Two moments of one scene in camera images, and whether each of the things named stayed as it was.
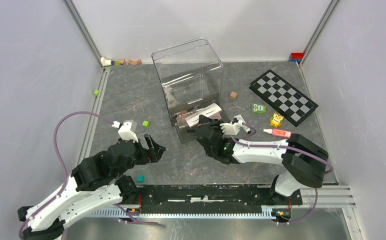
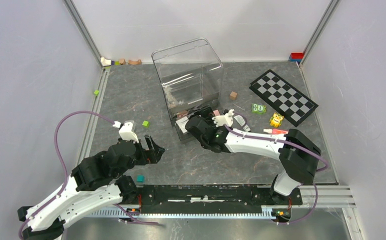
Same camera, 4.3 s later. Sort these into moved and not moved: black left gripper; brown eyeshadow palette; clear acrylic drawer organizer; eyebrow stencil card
Moved: eyebrow stencil card
Not moved: black left gripper; brown eyeshadow palette; clear acrylic drawer organizer
